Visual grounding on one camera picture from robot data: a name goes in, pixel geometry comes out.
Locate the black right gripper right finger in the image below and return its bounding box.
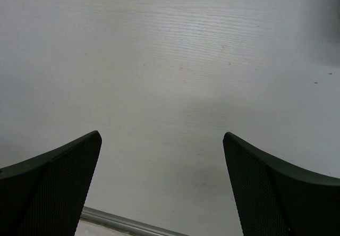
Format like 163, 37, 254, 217
223, 132, 339, 235

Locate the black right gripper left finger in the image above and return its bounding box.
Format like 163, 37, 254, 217
1, 131, 102, 235

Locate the aluminium table edge rail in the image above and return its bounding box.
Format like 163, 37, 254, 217
81, 207, 185, 236

